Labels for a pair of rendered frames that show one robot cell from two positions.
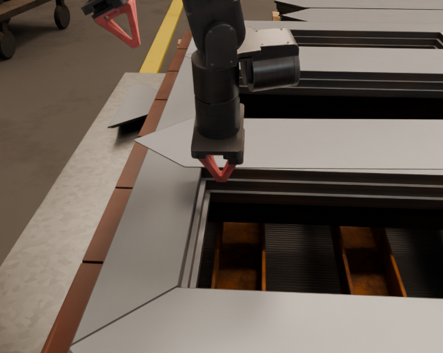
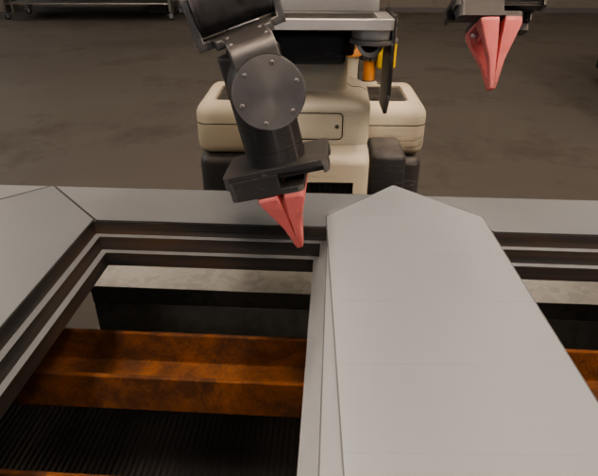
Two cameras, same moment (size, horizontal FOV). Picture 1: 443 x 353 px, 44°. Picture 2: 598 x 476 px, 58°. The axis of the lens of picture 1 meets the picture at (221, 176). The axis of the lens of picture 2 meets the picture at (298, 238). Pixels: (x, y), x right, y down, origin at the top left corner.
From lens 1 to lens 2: 0.85 m
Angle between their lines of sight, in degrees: 76
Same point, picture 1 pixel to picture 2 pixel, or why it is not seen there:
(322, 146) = (422, 339)
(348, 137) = (481, 381)
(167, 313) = (60, 216)
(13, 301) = not seen: hidden behind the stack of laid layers
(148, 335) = (41, 210)
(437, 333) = not seen: outside the picture
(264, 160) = (352, 273)
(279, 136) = (447, 292)
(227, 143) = (239, 169)
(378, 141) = (478, 432)
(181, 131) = (431, 211)
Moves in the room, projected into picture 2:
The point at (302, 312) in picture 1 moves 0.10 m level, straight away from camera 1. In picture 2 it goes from (6, 282) to (105, 295)
